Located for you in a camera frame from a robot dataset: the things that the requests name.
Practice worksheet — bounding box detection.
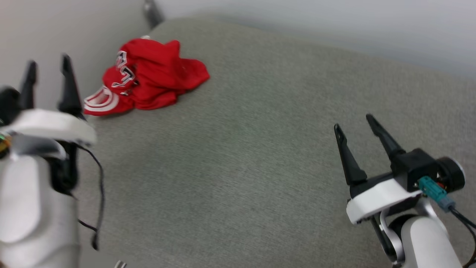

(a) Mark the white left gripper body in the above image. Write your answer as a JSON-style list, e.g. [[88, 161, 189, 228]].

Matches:
[[0, 108, 98, 194]]

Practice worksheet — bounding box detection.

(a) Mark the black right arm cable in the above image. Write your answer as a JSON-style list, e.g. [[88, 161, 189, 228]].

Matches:
[[449, 207, 476, 268]]

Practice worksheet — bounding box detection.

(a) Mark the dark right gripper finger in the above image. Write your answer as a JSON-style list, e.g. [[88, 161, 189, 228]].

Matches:
[[366, 114, 406, 161], [334, 124, 368, 187]]

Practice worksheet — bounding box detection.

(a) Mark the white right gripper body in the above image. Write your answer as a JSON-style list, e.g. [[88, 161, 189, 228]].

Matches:
[[346, 172, 422, 225]]

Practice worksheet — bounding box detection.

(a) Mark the grey metal pole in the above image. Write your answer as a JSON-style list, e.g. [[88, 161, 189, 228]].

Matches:
[[143, 0, 165, 29]]

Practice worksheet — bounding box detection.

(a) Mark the red basketball jersey white trim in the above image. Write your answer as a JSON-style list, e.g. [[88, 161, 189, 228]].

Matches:
[[83, 36, 210, 116]]

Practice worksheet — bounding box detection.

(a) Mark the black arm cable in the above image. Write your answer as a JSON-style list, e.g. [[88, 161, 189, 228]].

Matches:
[[76, 143, 106, 251], [449, 207, 476, 268]]

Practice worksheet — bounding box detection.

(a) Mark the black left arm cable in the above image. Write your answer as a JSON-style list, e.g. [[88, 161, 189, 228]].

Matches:
[[76, 143, 106, 251]]

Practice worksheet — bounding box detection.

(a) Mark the grey fabric sofa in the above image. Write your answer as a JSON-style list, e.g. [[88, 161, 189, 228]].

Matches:
[[76, 17, 476, 268]]

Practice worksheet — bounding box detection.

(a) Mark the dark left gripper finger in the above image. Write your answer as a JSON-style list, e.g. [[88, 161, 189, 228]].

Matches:
[[57, 54, 84, 119], [19, 60, 38, 111]]

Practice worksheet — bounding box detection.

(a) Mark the teal right cable connector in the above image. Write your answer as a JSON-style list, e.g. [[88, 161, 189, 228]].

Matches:
[[417, 176, 456, 213]]

